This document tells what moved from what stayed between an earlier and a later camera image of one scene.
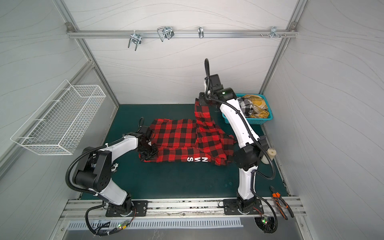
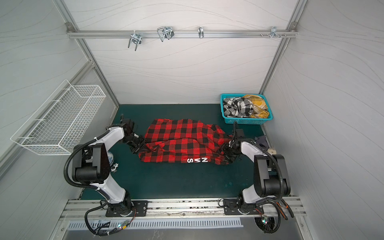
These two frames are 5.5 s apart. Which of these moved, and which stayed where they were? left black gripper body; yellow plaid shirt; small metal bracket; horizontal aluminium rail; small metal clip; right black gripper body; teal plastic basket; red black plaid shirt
Moved: red black plaid shirt; left black gripper body; right black gripper body
Stayed: yellow plaid shirt; horizontal aluminium rail; small metal bracket; teal plastic basket; small metal clip
